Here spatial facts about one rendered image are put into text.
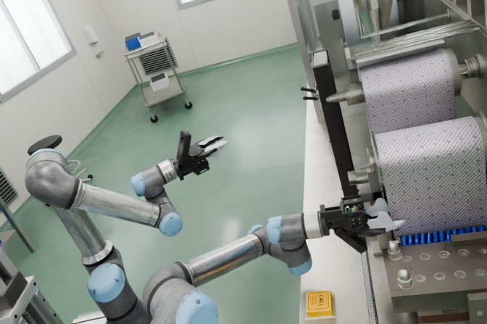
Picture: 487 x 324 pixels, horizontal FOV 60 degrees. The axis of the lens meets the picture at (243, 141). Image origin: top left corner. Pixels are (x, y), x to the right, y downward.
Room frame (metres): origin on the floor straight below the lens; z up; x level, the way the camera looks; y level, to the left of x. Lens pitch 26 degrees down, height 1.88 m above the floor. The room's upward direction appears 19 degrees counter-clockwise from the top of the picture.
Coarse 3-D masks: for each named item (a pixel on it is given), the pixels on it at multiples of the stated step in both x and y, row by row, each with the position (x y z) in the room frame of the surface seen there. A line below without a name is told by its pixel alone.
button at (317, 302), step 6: (312, 294) 0.88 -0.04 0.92; (318, 294) 0.87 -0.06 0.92; (324, 294) 0.87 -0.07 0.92; (330, 294) 0.86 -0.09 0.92; (312, 300) 0.86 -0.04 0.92; (318, 300) 0.85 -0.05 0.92; (324, 300) 0.85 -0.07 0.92; (330, 300) 0.84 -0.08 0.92; (312, 306) 0.84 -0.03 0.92; (318, 306) 0.83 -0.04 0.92; (324, 306) 0.83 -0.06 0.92; (330, 306) 0.82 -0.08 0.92; (312, 312) 0.82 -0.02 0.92; (318, 312) 0.82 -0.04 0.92; (324, 312) 0.82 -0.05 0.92; (330, 312) 0.81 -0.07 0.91
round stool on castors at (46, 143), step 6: (48, 138) 4.11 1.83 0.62; (54, 138) 4.04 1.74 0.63; (60, 138) 4.02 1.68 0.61; (36, 144) 4.05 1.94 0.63; (42, 144) 3.99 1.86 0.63; (48, 144) 3.93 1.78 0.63; (54, 144) 3.92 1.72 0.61; (30, 150) 3.94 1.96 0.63; (36, 150) 3.88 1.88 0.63; (72, 162) 4.15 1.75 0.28; (78, 162) 4.09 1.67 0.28; (78, 168) 3.97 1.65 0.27; (78, 174) 4.15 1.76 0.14; (84, 180) 3.94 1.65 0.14; (90, 180) 3.93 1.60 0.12; (48, 204) 3.92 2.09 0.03
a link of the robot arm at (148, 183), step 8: (152, 168) 1.33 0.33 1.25; (136, 176) 1.31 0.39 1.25; (144, 176) 1.30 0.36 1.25; (152, 176) 1.30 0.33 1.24; (160, 176) 1.30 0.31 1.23; (136, 184) 1.28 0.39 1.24; (144, 184) 1.28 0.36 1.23; (152, 184) 1.29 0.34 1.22; (160, 184) 1.30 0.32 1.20; (136, 192) 1.28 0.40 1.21; (144, 192) 1.28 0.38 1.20; (152, 192) 1.29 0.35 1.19; (160, 192) 1.30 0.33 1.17
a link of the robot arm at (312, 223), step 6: (306, 216) 0.94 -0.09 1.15; (312, 216) 0.93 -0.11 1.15; (318, 216) 0.93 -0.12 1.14; (306, 222) 0.92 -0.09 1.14; (312, 222) 0.91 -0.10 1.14; (318, 222) 0.91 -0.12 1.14; (306, 228) 0.91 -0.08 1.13; (312, 228) 0.91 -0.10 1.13; (318, 228) 0.90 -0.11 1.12; (312, 234) 0.90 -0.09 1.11; (318, 234) 0.90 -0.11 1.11
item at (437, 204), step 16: (448, 176) 0.83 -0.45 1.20; (464, 176) 0.82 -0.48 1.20; (480, 176) 0.81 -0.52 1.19; (400, 192) 0.87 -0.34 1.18; (416, 192) 0.85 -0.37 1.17; (432, 192) 0.84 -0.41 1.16; (448, 192) 0.83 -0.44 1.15; (464, 192) 0.82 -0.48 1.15; (480, 192) 0.81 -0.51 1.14; (400, 208) 0.87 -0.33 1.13; (416, 208) 0.86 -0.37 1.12; (432, 208) 0.84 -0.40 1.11; (448, 208) 0.83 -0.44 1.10; (464, 208) 0.82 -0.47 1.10; (480, 208) 0.81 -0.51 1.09; (416, 224) 0.86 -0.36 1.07; (432, 224) 0.85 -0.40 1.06; (448, 224) 0.83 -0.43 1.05; (464, 224) 0.82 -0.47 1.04; (480, 224) 0.81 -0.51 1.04
